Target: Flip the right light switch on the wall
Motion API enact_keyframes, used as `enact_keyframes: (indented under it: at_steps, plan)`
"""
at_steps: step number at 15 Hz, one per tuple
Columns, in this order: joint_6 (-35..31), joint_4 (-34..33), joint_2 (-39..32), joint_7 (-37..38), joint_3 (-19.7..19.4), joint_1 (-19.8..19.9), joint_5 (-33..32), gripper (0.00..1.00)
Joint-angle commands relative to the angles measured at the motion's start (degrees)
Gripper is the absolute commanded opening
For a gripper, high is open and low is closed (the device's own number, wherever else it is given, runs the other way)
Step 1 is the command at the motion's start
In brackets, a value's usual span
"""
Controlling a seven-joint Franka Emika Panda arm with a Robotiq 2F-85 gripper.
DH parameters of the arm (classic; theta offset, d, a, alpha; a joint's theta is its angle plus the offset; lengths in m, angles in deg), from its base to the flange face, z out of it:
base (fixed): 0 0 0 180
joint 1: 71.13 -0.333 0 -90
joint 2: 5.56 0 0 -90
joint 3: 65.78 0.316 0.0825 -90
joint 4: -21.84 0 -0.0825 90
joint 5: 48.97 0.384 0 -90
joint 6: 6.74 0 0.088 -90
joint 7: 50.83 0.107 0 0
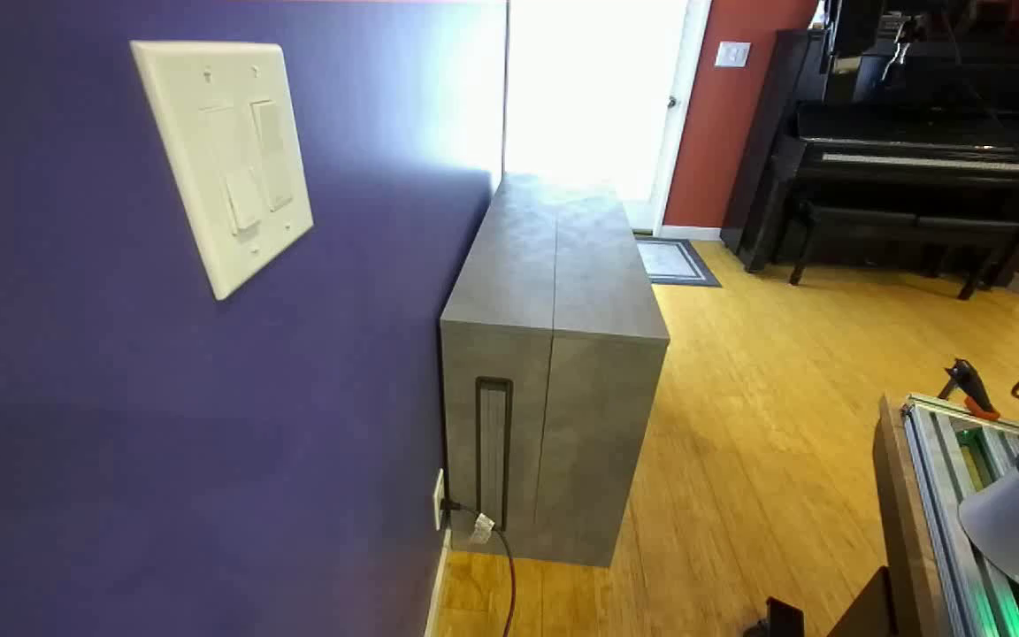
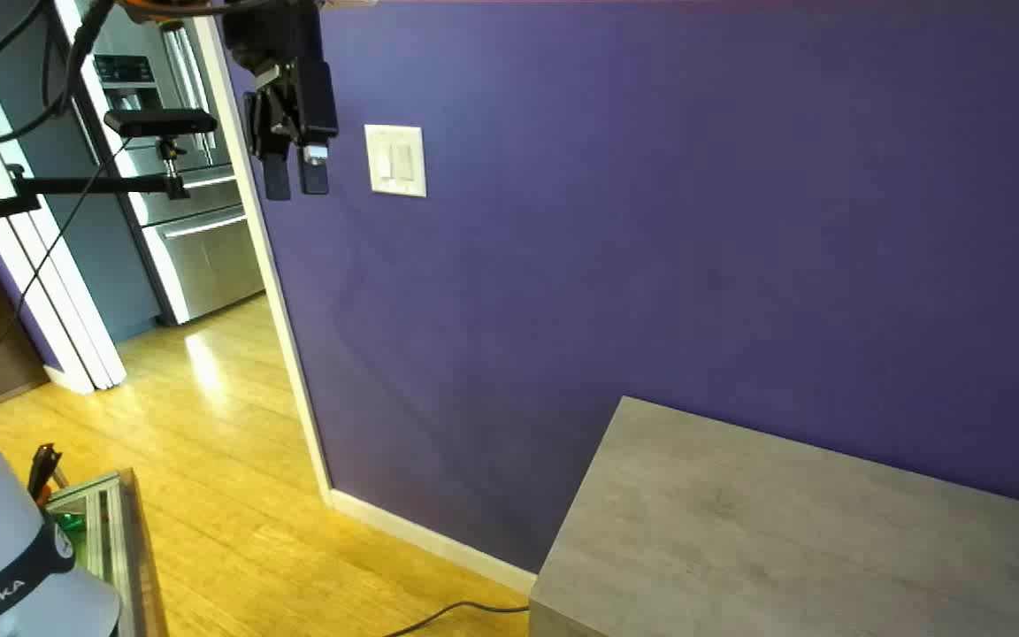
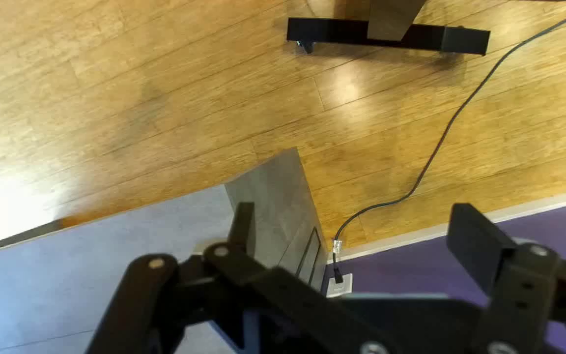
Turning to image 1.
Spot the grey concrete-look cabinet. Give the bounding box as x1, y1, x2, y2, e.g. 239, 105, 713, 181
436, 173, 671, 568

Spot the white wall outlet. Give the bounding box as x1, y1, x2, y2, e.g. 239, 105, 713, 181
429, 464, 450, 535

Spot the small black object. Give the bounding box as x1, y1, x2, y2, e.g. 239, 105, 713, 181
740, 594, 805, 637

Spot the white rocker switch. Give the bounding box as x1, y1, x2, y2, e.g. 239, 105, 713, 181
219, 108, 273, 232
246, 96, 301, 217

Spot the black upright piano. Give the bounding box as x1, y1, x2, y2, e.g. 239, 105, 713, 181
723, 26, 1019, 287

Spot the grey door mat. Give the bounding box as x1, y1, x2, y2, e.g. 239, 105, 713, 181
628, 231, 723, 290

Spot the orange black clamp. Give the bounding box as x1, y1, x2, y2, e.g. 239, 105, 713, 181
935, 353, 1005, 425

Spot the black power cord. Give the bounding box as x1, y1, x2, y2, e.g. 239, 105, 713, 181
443, 497, 523, 637

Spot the white baseboard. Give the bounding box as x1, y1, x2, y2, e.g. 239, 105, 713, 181
654, 223, 727, 245
422, 528, 457, 637

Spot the white door frame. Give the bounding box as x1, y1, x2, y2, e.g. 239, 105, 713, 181
648, 0, 713, 232

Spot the white double switch wall plate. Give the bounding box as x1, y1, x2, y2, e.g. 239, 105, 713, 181
126, 38, 317, 303

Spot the small white wall switch plate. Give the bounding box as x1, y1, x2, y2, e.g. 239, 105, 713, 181
711, 38, 752, 70

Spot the black piano bench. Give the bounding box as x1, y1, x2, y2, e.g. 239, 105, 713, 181
785, 197, 1019, 299

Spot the white plug adapter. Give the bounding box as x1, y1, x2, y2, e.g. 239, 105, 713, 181
468, 508, 503, 549

